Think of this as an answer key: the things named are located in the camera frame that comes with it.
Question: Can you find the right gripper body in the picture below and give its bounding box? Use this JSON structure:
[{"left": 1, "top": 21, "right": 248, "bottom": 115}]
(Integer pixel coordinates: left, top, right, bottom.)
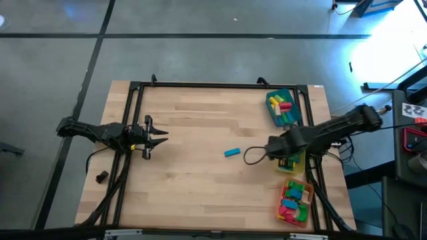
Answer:
[{"left": 264, "top": 127, "right": 302, "bottom": 160}]

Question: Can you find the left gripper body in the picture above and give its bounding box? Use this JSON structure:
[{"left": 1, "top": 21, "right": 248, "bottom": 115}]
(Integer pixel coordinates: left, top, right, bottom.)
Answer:
[{"left": 128, "top": 114, "right": 155, "bottom": 161}]

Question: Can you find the green arch block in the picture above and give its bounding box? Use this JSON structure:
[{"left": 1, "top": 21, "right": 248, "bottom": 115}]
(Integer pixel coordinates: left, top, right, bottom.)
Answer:
[{"left": 295, "top": 204, "right": 310, "bottom": 223}]

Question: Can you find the yellow translucent plastic bin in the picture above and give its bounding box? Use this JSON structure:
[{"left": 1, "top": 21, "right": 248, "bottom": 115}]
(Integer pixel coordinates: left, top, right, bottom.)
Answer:
[{"left": 275, "top": 150, "right": 306, "bottom": 175}]

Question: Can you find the orange translucent plastic bin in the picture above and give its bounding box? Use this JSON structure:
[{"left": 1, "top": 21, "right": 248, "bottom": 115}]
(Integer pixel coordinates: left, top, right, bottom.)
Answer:
[{"left": 276, "top": 177, "right": 315, "bottom": 229}]

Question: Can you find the teal plastic bin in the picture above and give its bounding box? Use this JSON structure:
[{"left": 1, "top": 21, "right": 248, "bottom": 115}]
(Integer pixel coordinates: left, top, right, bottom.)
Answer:
[{"left": 265, "top": 88, "right": 303, "bottom": 129}]

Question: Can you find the small black object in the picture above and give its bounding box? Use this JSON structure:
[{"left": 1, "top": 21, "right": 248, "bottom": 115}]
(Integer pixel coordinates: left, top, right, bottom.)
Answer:
[{"left": 95, "top": 170, "right": 110, "bottom": 184}]

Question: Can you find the black side table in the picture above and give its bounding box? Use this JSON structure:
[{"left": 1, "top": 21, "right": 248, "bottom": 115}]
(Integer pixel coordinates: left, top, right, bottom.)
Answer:
[{"left": 392, "top": 89, "right": 427, "bottom": 183}]

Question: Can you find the black stand bar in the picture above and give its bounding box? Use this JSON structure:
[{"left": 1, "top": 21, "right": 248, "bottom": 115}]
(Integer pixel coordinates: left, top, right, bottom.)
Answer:
[{"left": 362, "top": 65, "right": 427, "bottom": 104}]

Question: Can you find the black office desk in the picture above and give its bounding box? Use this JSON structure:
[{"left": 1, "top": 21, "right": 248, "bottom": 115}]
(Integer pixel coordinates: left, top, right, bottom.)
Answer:
[{"left": 382, "top": 175, "right": 427, "bottom": 240}]

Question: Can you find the red black case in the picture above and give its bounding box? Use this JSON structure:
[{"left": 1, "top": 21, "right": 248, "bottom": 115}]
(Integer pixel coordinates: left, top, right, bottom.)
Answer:
[{"left": 402, "top": 126, "right": 427, "bottom": 153}]

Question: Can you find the grey metal cup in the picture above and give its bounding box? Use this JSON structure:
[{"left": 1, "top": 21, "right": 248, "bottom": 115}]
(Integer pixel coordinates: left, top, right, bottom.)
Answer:
[{"left": 407, "top": 151, "right": 427, "bottom": 175}]

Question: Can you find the dark grey floor object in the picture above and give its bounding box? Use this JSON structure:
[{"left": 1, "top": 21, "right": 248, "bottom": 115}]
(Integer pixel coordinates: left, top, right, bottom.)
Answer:
[{"left": 0, "top": 141, "right": 25, "bottom": 157}]

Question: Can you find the black computer mouse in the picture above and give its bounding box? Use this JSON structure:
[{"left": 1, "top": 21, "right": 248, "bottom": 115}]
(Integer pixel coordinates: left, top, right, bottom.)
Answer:
[{"left": 392, "top": 223, "right": 416, "bottom": 240}]

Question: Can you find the printed paper sheet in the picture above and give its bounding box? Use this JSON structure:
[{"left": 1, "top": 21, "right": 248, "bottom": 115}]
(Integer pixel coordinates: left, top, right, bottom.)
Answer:
[{"left": 402, "top": 102, "right": 427, "bottom": 119}]

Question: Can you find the black beam with silver brackets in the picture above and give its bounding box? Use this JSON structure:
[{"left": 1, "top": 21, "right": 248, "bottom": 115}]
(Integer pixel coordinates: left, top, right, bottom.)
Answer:
[{"left": 0, "top": 225, "right": 427, "bottom": 240}]

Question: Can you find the blue white equipment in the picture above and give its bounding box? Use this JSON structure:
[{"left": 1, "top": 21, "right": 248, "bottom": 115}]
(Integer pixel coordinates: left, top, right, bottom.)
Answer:
[{"left": 350, "top": 0, "right": 404, "bottom": 18}]

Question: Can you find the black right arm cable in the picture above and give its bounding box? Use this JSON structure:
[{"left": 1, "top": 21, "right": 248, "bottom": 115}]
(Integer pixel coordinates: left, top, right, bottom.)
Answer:
[{"left": 242, "top": 145, "right": 268, "bottom": 166}]

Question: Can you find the black power cable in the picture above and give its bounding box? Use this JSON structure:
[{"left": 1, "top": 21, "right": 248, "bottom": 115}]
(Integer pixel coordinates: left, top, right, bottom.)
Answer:
[{"left": 85, "top": 146, "right": 114, "bottom": 176}]

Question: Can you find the thin black cable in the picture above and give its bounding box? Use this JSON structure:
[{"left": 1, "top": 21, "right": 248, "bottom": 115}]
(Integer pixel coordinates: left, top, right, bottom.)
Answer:
[{"left": 380, "top": 122, "right": 427, "bottom": 131}]

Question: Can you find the white cable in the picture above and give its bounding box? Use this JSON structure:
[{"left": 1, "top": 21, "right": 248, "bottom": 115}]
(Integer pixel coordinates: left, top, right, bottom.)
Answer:
[{"left": 332, "top": 58, "right": 427, "bottom": 114}]

